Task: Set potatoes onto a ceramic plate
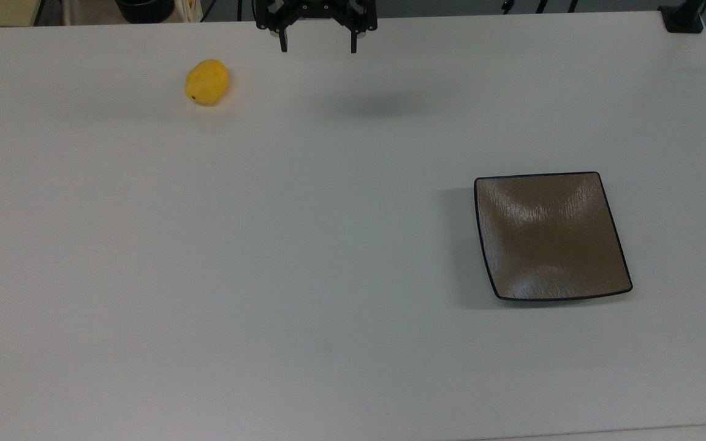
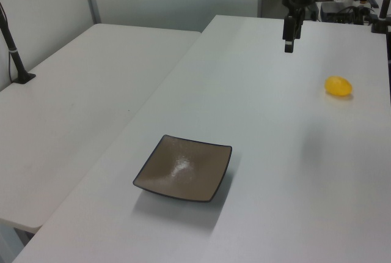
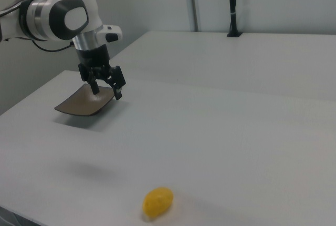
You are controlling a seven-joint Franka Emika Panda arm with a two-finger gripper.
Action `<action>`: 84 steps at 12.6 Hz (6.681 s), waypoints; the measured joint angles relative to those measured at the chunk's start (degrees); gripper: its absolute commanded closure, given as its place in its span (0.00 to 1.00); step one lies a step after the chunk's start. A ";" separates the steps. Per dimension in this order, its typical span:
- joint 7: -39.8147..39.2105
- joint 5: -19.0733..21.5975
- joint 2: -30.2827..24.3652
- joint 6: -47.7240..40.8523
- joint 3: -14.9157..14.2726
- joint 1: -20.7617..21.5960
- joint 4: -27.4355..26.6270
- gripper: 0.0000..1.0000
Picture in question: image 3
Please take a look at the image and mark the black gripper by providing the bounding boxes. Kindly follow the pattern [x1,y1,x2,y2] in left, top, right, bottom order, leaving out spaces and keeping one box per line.
[75,44,127,100]

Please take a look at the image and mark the yellow potato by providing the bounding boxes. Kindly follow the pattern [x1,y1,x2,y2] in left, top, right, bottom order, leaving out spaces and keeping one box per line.
[142,186,174,218]

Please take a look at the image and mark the brown square ceramic plate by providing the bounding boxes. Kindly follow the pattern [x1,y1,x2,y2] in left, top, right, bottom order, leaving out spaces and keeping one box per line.
[54,84,117,117]

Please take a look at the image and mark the black pole with base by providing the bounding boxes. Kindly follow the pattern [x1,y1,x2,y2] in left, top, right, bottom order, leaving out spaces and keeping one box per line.
[226,0,243,38]

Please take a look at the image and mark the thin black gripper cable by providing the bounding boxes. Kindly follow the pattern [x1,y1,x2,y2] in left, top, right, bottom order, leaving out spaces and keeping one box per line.
[30,38,74,53]

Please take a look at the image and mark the grey cable sleeve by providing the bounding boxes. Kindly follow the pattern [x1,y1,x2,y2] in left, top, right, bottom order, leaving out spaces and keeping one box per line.
[0,0,29,18]

